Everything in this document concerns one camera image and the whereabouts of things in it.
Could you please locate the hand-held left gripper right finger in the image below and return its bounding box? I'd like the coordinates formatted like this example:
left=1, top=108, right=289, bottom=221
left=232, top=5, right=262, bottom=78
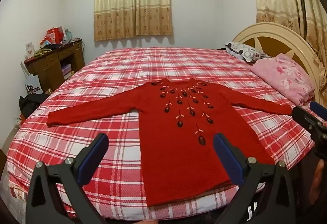
left=213, top=133, right=297, bottom=224

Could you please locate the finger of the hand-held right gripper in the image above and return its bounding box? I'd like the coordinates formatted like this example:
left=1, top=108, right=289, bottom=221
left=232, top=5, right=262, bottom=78
left=310, top=101, right=327, bottom=122
left=292, top=106, right=322, bottom=135

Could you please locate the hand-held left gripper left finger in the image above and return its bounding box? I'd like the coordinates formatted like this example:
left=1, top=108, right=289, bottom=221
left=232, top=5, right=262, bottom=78
left=26, top=133, right=109, bottom=224

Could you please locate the red embroidered knit sweater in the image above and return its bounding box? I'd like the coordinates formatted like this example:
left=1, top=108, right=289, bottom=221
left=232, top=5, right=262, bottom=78
left=47, top=78, right=293, bottom=207

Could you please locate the person's right forearm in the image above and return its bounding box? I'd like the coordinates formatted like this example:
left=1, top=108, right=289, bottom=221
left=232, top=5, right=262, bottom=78
left=310, top=161, right=326, bottom=205

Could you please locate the pink floral pillow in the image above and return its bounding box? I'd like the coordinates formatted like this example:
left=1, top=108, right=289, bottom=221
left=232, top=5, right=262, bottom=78
left=250, top=53, right=315, bottom=106

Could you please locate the black bag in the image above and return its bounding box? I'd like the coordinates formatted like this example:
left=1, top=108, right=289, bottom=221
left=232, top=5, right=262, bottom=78
left=19, top=92, right=50, bottom=118

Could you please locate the cream wooden headboard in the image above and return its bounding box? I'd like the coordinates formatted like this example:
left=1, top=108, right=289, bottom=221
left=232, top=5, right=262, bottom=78
left=231, top=22, right=325, bottom=109

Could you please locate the red plaid bedsheet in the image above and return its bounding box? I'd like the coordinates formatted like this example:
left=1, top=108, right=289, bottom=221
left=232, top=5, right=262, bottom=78
left=5, top=47, right=311, bottom=221

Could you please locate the white grey patterned pillow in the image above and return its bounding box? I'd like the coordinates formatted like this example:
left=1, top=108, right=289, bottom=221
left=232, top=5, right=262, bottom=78
left=224, top=41, right=270, bottom=62

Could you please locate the mattress side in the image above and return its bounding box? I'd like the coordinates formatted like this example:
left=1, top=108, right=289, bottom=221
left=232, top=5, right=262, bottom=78
left=0, top=170, right=30, bottom=224

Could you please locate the brown wooden door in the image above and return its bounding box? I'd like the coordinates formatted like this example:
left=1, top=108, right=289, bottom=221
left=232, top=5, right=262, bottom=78
left=0, top=147, right=7, bottom=176

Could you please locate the white paper bag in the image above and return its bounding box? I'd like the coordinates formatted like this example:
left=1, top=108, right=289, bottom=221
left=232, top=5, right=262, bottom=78
left=24, top=75, right=44, bottom=94

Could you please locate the brown wooden desk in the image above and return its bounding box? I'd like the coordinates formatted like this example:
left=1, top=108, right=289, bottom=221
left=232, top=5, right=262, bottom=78
left=24, top=39, right=85, bottom=93

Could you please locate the white card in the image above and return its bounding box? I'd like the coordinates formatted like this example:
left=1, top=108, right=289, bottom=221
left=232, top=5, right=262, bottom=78
left=25, top=42, right=36, bottom=59

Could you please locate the red gift box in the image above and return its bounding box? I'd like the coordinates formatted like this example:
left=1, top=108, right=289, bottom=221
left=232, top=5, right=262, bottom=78
left=46, top=27, right=64, bottom=44

